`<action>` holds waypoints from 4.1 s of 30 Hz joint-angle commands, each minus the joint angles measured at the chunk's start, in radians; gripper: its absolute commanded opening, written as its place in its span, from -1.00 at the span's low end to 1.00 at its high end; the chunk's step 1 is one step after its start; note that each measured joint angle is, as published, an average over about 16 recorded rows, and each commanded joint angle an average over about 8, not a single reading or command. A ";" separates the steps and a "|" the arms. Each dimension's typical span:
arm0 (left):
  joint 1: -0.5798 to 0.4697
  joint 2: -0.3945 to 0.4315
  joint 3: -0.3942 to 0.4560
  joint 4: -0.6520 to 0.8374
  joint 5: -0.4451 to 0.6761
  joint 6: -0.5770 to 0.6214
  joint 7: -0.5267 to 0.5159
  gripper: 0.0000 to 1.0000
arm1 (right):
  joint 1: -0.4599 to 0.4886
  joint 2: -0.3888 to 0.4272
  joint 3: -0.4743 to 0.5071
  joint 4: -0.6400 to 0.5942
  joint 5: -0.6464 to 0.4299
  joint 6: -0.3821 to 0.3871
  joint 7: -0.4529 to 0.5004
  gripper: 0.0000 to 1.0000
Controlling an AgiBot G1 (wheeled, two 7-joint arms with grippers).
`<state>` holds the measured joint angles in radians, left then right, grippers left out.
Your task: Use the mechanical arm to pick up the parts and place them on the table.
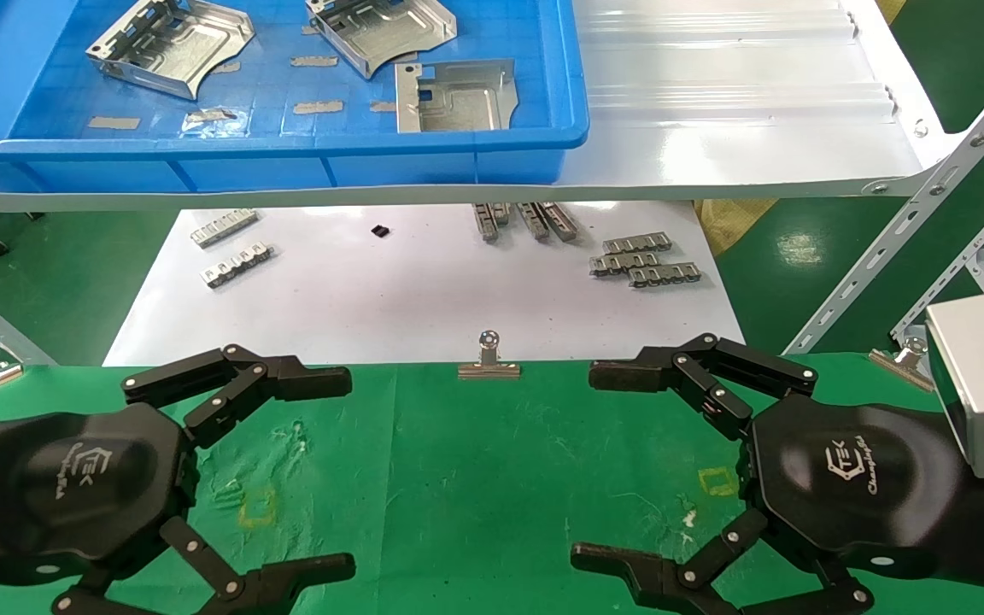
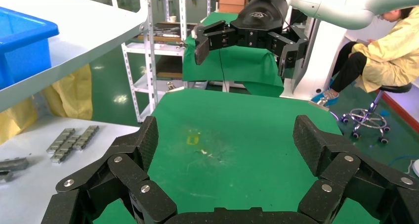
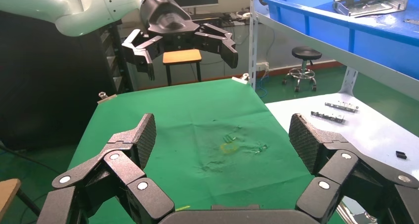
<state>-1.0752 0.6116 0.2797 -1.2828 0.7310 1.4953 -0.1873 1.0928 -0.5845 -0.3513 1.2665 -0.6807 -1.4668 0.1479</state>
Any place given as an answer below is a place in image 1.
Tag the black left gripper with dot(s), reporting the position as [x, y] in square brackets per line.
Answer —
[73, 487]

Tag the silver binder clip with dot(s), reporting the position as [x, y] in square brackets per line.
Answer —
[9, 372]
[906, 363]
[489, 369]

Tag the white perforated frame bar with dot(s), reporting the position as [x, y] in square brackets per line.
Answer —
[932, 195]
[940, 284]

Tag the crumpled clear tape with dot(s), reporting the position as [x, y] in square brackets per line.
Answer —
[208, 118]

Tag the flat embossed sheet metal plate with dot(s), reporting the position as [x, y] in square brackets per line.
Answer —
[458, 102]

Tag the yellow woven sack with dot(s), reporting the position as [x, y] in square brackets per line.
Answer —
[731, 226]

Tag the yellow cloth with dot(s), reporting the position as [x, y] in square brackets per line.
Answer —
[889, 7]

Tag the folded sheet metal bracket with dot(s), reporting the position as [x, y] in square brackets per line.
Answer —
[176, 47]

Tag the white board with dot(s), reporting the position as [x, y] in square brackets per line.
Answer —
[415, 299]

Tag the grey frame bar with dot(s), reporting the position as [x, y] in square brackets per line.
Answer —
[24, 346]

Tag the small slotted metal rail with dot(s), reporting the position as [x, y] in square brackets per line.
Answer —
[485, 222]
[560, 222]
[501, 213]
[664, 275]
[237, 266]
[534, 220]
[225, 228]
[624, 263]
[637, 244]

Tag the small black clip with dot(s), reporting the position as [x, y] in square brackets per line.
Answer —
[380, 231]

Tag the white metal shelf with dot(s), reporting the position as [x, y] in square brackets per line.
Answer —
[714, 128]

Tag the blue plastic tray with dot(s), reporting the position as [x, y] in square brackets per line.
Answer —
[287, 166]

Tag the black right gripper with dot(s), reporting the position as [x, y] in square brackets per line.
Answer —
[851, 487]

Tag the sheet metal plate with flange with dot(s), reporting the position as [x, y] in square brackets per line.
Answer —
[381, 30]

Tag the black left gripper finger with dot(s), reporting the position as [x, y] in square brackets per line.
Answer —
[304, 382]

